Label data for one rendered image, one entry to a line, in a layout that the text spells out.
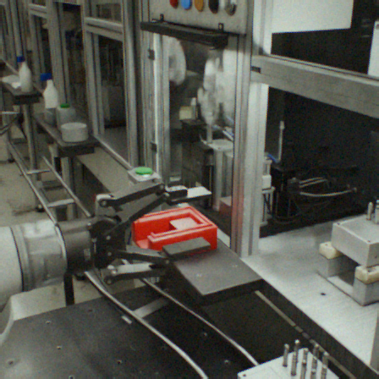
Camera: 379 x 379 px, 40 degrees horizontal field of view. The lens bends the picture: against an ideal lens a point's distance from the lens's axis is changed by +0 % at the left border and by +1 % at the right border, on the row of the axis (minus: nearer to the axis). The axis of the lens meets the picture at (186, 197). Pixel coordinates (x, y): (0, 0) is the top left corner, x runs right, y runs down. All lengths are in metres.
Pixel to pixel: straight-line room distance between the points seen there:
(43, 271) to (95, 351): 0.59
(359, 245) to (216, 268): 0.29
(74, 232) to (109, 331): 0.63
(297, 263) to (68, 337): 0.56
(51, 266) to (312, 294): 0.53
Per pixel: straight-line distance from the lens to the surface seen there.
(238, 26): 1.02
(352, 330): 0.97
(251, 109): 1.02
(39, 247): 0.70
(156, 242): 1.09
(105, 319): 1.36
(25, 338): 1.34
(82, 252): 0.71
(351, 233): 1.03
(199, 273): 1.08
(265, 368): 0.84
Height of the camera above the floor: 1.47
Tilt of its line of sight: 23 degrees down
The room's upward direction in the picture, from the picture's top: straight up
